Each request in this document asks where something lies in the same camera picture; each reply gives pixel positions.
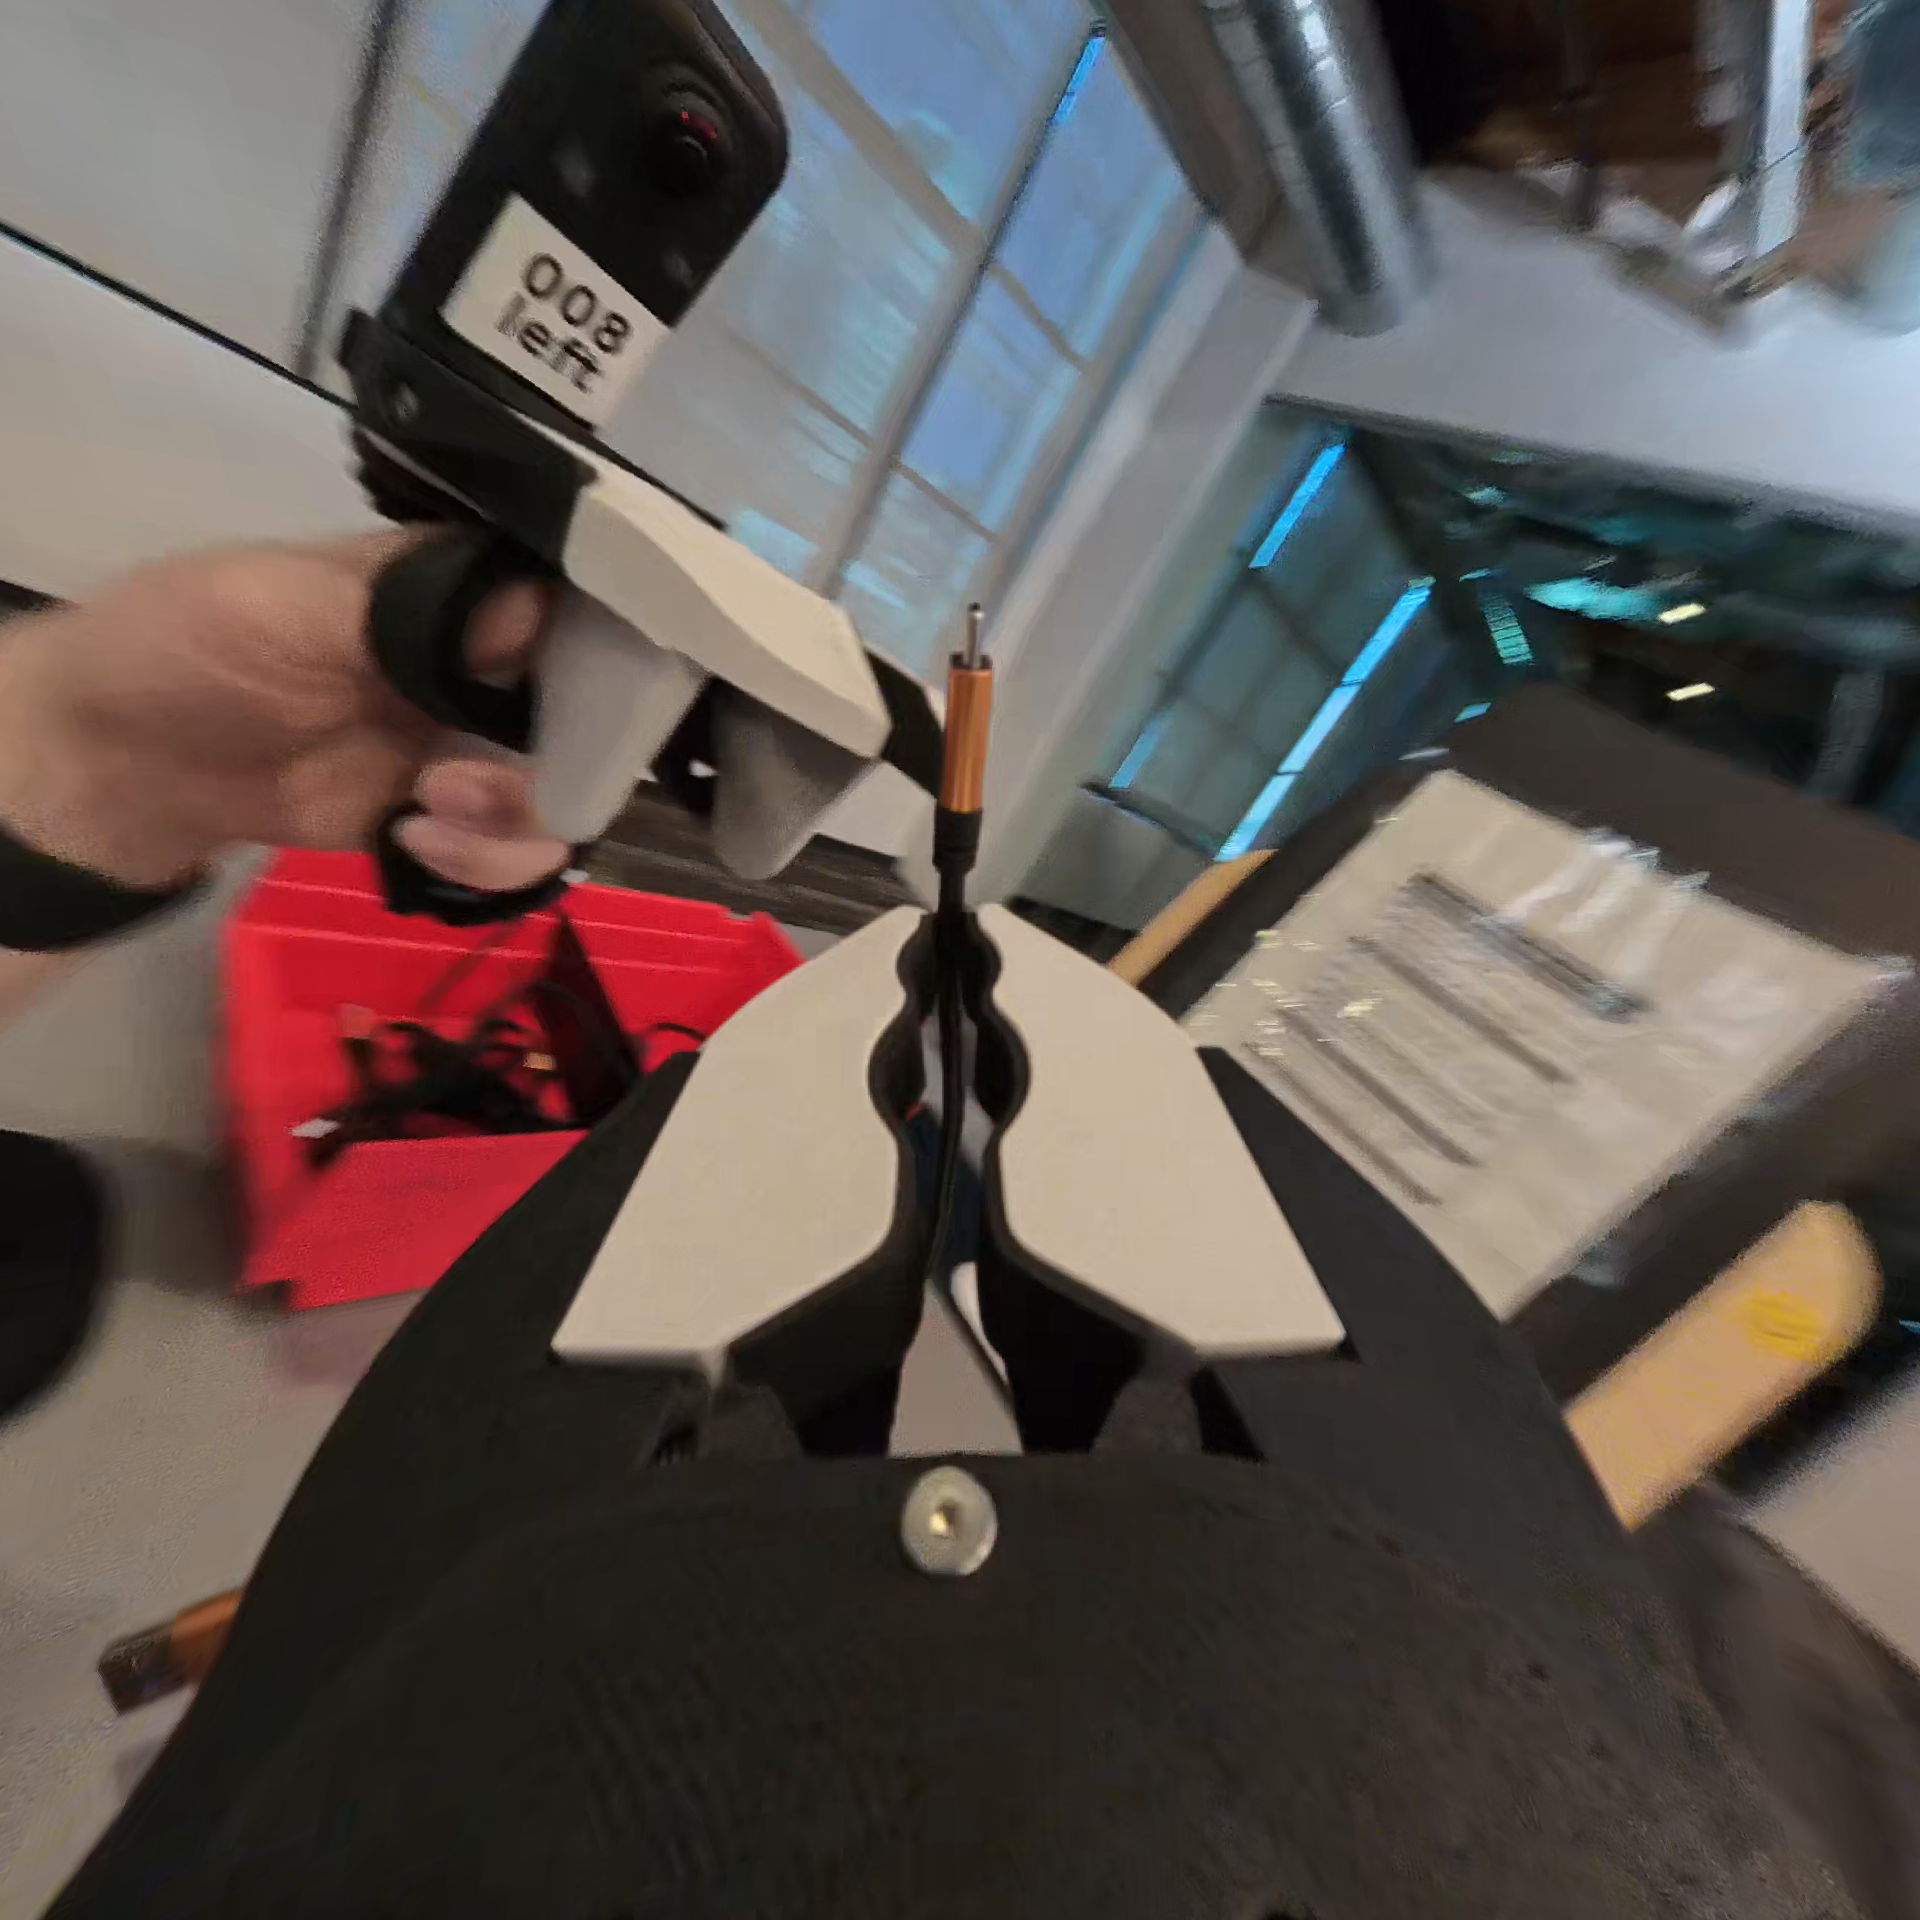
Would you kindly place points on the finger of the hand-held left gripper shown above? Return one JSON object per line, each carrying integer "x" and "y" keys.
{"x": 721, "y": 599}

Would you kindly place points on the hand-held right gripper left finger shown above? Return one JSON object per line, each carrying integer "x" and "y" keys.
{"x": 751, "y": 1186}

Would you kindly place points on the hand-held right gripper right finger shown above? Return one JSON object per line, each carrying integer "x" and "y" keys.
{"x": 1155, "y": 1186}

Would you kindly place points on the red plastic bin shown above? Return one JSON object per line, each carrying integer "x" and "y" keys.
{"x": 390, "y": 1230}

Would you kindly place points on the orange USB-A plug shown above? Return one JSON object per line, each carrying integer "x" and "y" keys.
{"x": 173, "y": 1652}

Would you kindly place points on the person's left hand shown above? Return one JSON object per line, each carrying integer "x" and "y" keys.
{"x": 225, "y": 692}

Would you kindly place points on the large window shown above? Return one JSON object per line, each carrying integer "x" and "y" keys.
{"x": 960, "y": 301}

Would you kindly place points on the paper sheet in plastic sleeve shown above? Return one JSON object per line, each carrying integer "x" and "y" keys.
{"x": 1499, "y": 990}

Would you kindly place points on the glass partition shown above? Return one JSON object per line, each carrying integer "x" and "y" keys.
{"x": 1305, "y": 676}

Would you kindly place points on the person's dark clothing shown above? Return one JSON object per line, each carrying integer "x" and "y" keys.
{"x": 38, "y": 1276}

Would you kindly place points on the metal ventilation duct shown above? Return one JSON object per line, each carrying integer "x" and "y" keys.
{"x": 1319, "y": 150}

